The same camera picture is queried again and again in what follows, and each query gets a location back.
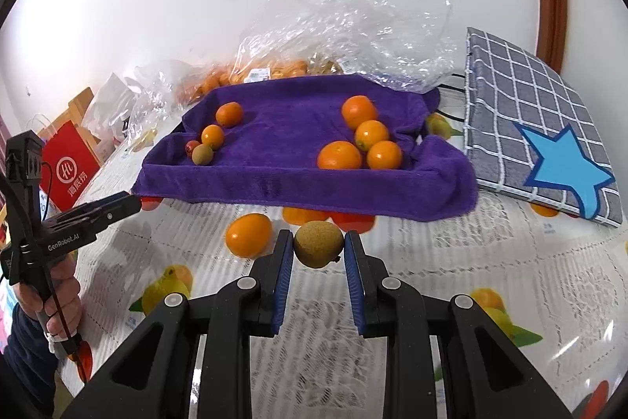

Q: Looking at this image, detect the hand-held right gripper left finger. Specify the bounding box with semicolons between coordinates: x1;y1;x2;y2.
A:
61;230;295;419

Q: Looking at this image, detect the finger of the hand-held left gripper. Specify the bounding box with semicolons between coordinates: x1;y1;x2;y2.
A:
46;192;144;231

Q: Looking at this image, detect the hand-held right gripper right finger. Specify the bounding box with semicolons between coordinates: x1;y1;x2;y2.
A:
343;230;575;419

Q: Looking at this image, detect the brown kiwi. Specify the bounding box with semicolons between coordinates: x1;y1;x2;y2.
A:
191;143;215;166
293;221;345;269

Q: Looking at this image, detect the small orange fruit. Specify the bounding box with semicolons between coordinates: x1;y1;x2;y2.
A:
201;124;225;151
216;101;245;128

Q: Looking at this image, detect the person's left forearm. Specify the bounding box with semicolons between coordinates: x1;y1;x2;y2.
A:
0;301;60;417

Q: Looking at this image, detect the person's left hand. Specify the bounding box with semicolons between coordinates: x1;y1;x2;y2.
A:
17;249;83;342

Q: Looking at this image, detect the red paper bag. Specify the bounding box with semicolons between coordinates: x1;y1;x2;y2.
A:
24;113;101;211

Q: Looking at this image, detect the white plastic bag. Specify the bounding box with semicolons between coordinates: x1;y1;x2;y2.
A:
81;73;135;145

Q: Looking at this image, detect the small clear plastic bag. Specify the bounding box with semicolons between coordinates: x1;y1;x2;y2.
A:
125;60;212;150

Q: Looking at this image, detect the purple towel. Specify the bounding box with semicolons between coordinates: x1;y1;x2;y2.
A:
131;74;479;222

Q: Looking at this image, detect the pile of bagged oranges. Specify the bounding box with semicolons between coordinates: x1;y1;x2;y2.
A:
177;60;307;103

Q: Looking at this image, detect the grey checked bag blue star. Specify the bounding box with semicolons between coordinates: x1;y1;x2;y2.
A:
464;26;624;228

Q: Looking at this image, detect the large clear plastic bag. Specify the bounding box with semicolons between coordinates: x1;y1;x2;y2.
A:
235;0;455;95

